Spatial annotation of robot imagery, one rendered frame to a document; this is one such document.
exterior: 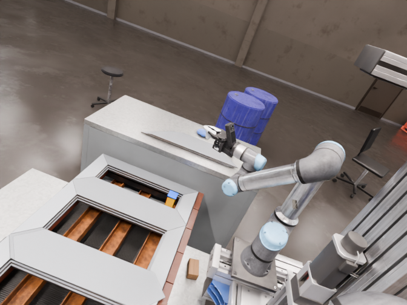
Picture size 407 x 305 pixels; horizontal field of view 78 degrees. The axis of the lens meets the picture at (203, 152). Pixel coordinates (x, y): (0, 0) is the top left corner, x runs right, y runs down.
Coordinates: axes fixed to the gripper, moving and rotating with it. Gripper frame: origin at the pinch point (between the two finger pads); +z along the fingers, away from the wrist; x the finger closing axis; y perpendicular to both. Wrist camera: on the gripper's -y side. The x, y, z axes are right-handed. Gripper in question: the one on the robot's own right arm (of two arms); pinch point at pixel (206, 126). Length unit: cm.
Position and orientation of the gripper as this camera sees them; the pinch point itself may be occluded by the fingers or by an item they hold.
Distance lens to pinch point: 131.8
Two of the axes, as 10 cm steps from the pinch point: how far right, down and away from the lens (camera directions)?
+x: 5.9, -3.9, 7.0
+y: -2.2, 7.6, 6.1
